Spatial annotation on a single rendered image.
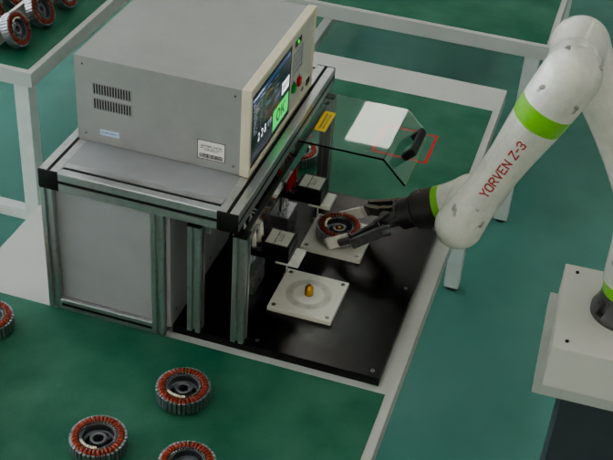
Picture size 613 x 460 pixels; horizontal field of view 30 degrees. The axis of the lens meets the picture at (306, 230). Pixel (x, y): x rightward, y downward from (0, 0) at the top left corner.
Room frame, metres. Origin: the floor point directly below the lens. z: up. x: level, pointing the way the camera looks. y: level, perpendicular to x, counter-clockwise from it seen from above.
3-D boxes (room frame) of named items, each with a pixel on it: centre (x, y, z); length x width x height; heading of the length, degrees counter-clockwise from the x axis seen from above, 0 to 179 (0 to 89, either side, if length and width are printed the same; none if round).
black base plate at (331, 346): (2.15, -0.03, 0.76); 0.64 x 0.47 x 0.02; 165
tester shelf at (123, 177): (2.23, 0.26, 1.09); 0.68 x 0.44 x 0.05; 165
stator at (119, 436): (1.54, 0.37, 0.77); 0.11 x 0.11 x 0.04
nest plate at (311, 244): (2.26, -0.08, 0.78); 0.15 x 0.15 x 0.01; 75
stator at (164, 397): (1.70, 0.23, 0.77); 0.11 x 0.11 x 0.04
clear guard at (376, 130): (2.32, -0.09, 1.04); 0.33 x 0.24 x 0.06; 75
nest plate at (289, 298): (2.03, -0.02, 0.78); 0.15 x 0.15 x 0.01; 75
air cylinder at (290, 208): (2.30, 0.06, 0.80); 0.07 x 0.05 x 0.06; 165
